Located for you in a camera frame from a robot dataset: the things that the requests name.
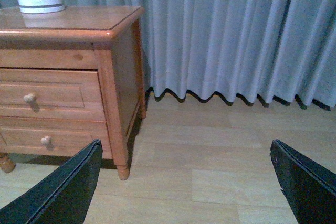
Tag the wooden drawer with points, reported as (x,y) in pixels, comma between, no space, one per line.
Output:
(51,94)
(51,136)

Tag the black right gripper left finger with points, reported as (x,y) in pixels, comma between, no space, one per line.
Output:
(64,196)

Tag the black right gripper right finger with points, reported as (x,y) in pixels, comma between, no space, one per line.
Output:
(308,187)

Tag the wooden nightstand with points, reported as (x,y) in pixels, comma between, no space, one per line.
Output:
(103,39)

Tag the grey curtain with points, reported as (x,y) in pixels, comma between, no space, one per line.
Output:
(271,49)

